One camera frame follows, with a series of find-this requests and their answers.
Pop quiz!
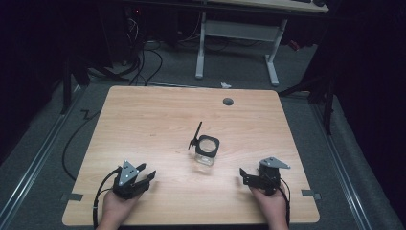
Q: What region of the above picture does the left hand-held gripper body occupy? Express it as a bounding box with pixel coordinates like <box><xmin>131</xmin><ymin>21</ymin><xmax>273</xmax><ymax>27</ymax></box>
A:
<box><xmin>112</xmin><ymin>160</ymin><xmax>151</xmax><ymax>201</ymax></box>

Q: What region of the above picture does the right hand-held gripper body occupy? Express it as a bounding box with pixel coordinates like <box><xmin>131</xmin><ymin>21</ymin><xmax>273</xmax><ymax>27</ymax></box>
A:
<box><xmin>251</xmin><ymin>156</ymin><xmax>292</xmax><ymax>196</ymax></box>

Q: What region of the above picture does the clear jar with black rim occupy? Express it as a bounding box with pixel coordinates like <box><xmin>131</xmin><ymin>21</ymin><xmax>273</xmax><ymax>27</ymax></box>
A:
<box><xmin>193</xmin><ymin>134</ymin><xmax>221</xmax><ymax>167</ymax></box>

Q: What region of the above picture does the black pen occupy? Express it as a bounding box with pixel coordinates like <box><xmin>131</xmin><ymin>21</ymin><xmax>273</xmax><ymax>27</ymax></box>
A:
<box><xmin>188</xmin><ymin>121</ymin><xmax>204</xmax><ymax>150</ymax></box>

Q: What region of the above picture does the person's left hand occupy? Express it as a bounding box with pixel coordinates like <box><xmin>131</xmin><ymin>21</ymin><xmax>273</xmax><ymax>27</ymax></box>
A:
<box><xmin>97</xmin><ymin>190</ymin><xmax>142</xmax><ymax>230</ymax></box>

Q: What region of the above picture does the person's right hand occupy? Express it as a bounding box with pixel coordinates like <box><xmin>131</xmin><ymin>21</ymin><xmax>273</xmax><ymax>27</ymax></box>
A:
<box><xmin>249</xmin><ymin>181</ymin><xmax>289</xmax><ymax>230</ymax></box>

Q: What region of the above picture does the grey tape piece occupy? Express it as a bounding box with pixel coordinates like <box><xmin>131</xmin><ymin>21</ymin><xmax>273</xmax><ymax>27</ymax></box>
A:
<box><xmin>301</xmin><ymin>189</ymin><xmax>323</xmax><ymax>201</ymax></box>
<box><xmin>59</xmin><ymin>193</ymin><xmax>84</xmax><ymax>202</ymax></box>

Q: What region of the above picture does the black metal stand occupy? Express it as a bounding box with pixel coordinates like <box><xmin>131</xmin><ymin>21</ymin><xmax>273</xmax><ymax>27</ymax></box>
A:
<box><xmin>59</xmin><ymin>54</ymin><xmax>130</xmax><ymax>115</ymax></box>
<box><xmin>278</xmin><ymin>47</ymin><xmax>337</xmax><ymax>135</ymax></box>

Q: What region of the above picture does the white-legged desk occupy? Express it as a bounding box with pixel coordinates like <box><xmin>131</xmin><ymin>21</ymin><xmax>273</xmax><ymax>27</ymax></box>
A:
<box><xmin>194</xmin><ymin>0</ymin><xmax>330</xmax><ymax>87</ymax></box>

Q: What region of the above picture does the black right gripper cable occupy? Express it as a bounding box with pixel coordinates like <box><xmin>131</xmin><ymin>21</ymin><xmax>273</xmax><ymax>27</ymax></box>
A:
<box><xmin>278</xmin><ymin>177</ymin><xmax>292</xmax><ymax>228</ymax></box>

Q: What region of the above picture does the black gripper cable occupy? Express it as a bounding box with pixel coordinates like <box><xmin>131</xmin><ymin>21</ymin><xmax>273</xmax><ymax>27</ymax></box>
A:
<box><xmin>92</xmin><ymin>166</ymin><xmax>124</xmax><ymax>230</ymax></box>
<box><xmin>278</xmin><ymin>177</ymin><xmax>292</xmax><ymax>228</ymax></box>

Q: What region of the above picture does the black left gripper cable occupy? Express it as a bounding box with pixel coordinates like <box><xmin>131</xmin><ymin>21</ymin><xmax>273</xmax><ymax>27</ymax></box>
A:
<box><xmin>92</xmin><ymin>166</ymin><xmax>124</xmax><ymax>230</ymax></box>

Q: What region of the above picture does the black floor cable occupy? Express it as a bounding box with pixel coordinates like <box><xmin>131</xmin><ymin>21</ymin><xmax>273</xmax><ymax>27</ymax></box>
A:
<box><xmin>61</xmin><ymin>108</ymin><xmax>103</xmax><ymax>182</ymax></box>

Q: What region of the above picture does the metal floor rail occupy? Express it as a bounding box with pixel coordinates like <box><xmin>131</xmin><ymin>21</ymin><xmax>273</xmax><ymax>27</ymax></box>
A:
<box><xmin>0</xmin><ymin>85</ymin><xmax>86</xmax><ymax>228</ymax></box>
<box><xmin>310</xmin><ymin>103</ymin><xmax>373</xmax><ymax>230</ymax></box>

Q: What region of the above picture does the bundle of black cables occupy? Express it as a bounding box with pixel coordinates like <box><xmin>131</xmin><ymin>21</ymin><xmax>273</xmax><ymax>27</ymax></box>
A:
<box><xmin>123</xmin><ymin>17</ymin><xmax>164</xmax><ymax>87</ymax></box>

